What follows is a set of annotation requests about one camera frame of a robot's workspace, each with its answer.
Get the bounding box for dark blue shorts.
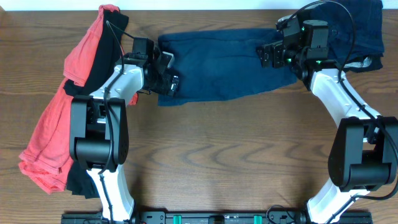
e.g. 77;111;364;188
158;29;297;106

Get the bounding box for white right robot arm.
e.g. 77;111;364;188
256;14;397;223

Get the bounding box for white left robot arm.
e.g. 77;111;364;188
62;38;179;223

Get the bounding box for folded navy shorts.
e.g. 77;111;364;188
309;0;386;67

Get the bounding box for folded black garment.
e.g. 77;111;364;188
297;9;384;74

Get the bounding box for red t-shirt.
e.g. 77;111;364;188
19;4;121;194

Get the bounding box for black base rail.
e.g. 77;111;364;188
61;208;373;224

